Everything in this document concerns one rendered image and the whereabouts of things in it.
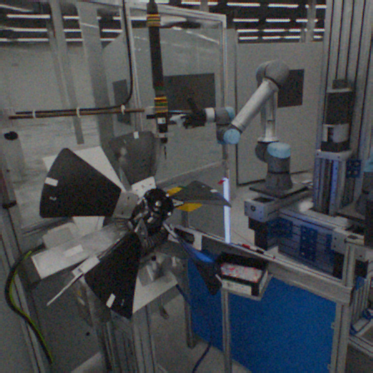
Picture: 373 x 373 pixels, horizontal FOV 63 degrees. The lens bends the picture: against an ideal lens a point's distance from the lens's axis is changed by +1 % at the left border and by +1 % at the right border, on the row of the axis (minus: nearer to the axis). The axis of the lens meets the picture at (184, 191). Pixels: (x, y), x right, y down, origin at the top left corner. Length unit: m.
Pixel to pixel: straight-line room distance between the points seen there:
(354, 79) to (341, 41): 0.18
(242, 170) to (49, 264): 4.20
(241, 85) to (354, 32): 3.27
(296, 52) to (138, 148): 4.43
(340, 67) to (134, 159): 1.02
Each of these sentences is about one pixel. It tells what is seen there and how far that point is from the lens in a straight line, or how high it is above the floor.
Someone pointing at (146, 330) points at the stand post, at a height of 0.62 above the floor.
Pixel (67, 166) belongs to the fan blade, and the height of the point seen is 1.38.
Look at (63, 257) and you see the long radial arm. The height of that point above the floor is 1.11.
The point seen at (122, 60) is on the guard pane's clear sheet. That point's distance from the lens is 1.88.
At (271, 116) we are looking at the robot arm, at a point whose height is 1.41.
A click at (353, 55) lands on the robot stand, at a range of 1.63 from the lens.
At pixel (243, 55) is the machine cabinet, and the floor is 1.95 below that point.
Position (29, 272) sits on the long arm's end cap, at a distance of 1.02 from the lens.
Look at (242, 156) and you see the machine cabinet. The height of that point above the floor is 0.49.
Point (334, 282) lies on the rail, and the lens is 1.32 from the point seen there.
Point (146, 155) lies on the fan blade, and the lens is 1.18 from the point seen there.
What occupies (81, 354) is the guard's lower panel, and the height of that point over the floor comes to 0.12.
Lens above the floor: 1.59
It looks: 19 degrees down
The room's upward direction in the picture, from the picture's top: 4 degrees counter-clockwise
